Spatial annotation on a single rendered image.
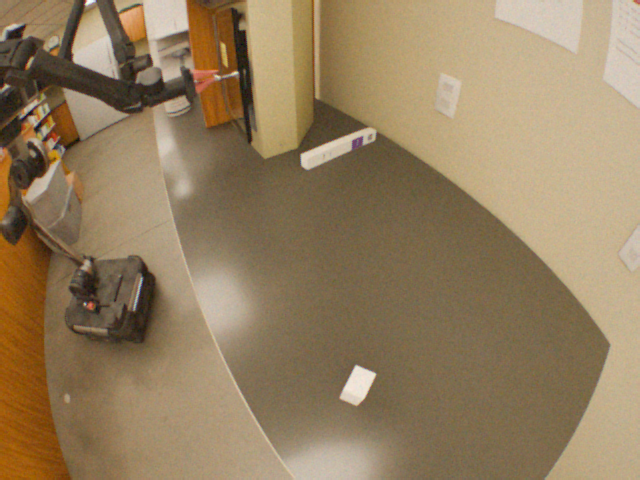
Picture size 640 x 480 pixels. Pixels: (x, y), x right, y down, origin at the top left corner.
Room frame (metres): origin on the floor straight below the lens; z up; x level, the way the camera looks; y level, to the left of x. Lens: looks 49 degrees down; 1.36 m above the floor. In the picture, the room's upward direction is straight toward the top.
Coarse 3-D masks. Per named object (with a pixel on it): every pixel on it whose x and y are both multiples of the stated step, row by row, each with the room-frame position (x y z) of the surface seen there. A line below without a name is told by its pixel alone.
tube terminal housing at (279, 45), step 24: (240, 0) 0.73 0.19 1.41; (264, 0) 0.70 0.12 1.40; (288, 0) 0.73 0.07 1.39; (264, 24) 0.70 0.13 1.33; (288, 24) 0.73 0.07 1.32; (264, 48) 0.70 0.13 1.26; (288, 48) 0.73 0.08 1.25; (264, 72) 0.69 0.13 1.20; (288, 72) 0.73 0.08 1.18; (312, 72) 0.93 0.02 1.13; (264, 96) 0.69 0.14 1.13; (288, 96) 0.73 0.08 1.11; (312, 96) 0.92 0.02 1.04; (264, 120) 0.69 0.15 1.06; (288, 120) 0.72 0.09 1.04; (312, 120) 0.92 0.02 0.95; (264, 144) 0.68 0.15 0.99; (288, 144) 0.72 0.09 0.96
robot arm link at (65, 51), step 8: (80, 0) 0.87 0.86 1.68; (72, 8) 0.87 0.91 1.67; (80, 8) 0.88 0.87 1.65; (72, 16) 0.87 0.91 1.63; (80, 16) 0.90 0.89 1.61; (72, 24) 0.86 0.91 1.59; (64, 32) 0.86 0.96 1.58; (72, 32) 0.87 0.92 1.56; (64, 40) 0.85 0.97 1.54; (72, 40) 0.88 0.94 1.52; (64, 48) 0.85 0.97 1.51; (64, 56) 0.85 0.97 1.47; (72, 56) 0.91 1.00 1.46
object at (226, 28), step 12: (228, 12) 0.70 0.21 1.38; (216, 24) 0.90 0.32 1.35; (228, 24) 0.72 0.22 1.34; (228, 36) 0.73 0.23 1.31; (228, 48) 0.75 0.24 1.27; (228, 60) 0.77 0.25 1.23; (228, 72) 0.79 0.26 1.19; (240, 72) 0.67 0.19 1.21; (228, 84) 0.82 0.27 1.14; (240, 84) 0.67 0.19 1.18; (228, 96) 0.86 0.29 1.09; (240, 96) 0.67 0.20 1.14; (228, 108) 0.90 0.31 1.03; (240, 108) 0.70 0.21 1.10; (240, 120) 0.72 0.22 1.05; (240, 132) 0.75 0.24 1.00
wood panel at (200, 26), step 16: (192, 0) 0.96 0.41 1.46; (192, 16) 0.95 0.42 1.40; (208, 16) 0.98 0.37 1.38; (192, 32) 0.95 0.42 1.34; (208, 32) 0.98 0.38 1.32; (192, 48) 0.95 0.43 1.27; (208, 48) 0.98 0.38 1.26; (208, 64) 0.97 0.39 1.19; (208, 96) 0.96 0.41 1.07; (208, 112) 0.95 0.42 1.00; (224, 112) 0.99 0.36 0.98
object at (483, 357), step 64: (192, 128) 0.96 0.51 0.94; (320, 128) 0.88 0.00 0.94; (192, 192) 0.54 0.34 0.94; (256, 192) 0.53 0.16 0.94; (320, 192) 0.52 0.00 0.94; (384, 192) 0.52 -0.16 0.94; (448, 192) 0.53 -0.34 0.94; (192, 256) 0.33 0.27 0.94; (256, 256) 0.33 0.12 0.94; (320, 256) 0.33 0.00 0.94; (384, 256) 0.33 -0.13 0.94; (448, 256) 0.32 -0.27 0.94; (512, 256) 0.32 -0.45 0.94; (256, 320) 0.19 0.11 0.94; (320, 320) 0.19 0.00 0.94; (384, 320) 0.19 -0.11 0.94; (448, 320) 0.18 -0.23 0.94; (512, 320) 0.16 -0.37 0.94; (576, 320) 0.12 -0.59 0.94; (256, 384) 0.08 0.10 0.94; (320, 384) 0.08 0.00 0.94; (384, 384) 0.08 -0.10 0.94; (448, 384) 0.06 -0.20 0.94; (512, 384) 0.03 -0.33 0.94; (576, 384) -0.03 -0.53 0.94; (320, 448) -0.02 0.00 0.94; (384, 448) -0.03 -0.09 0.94; (448, 448) -0.05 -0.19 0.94; (512, 448) -0.09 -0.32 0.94
